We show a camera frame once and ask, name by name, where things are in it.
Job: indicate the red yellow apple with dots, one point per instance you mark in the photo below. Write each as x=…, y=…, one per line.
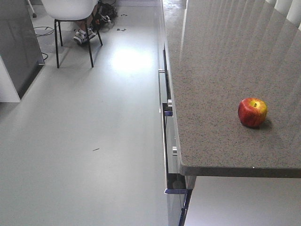
x=252, y=112

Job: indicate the silver cabinet knob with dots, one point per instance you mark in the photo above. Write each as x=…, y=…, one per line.
x=174, y=150
x=169, y=103

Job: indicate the grey granite kitchen counter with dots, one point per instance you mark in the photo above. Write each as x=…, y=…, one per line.
x=220, y=52

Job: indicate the seated person's legs and sneakers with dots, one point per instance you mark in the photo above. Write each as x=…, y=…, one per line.
x=83, y=33

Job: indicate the white chair with black legs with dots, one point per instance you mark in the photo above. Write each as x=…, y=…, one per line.
x=67, y=11

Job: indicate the grey glossy cabinet panel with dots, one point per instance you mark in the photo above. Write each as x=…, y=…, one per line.
x=20, y=55

